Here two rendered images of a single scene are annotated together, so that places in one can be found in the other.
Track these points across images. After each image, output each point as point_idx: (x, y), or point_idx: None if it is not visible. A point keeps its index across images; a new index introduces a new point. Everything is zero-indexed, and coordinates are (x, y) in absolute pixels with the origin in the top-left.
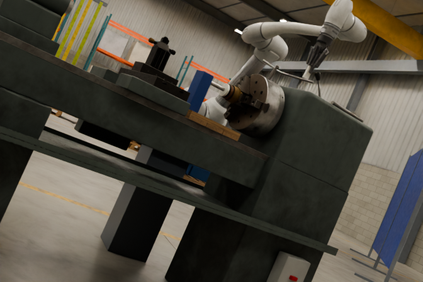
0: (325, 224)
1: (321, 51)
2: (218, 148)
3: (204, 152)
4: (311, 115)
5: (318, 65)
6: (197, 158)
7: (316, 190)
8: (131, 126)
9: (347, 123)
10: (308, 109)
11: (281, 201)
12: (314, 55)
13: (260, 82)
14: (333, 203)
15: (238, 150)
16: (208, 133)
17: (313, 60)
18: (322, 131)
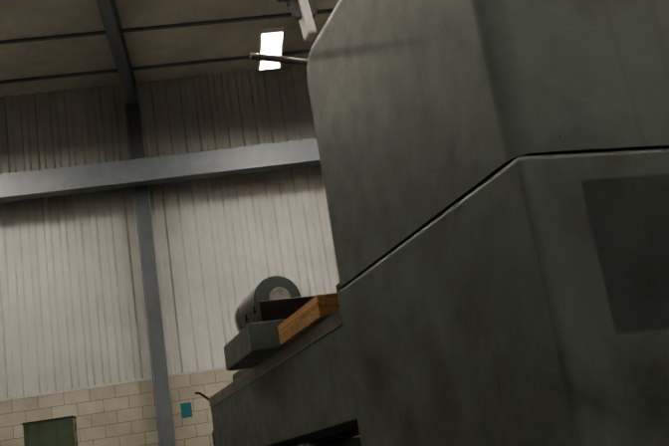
0: (524, 388)
1: None
2: (322, 361)
3: (316, 390)
4: (326, 95)
5: None
6: (316, 412)
7: (428, 277)
8: (270, 419)
9: None
10: (318, 90)
11: (388, 401)
12: None
13: None
14: (492, 265)
15: (336, 332)
16: (305, 344)
17: None
18: (353, 89)
